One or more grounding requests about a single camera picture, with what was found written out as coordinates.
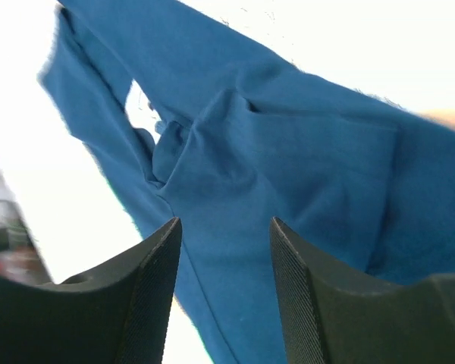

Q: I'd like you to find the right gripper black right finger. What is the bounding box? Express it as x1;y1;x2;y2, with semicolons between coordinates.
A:
270;218;455;364

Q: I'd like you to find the blue t shirt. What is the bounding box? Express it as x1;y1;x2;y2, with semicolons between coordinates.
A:
42;1;455;363

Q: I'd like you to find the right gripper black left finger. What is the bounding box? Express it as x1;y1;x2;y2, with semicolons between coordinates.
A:
0;218;181;364

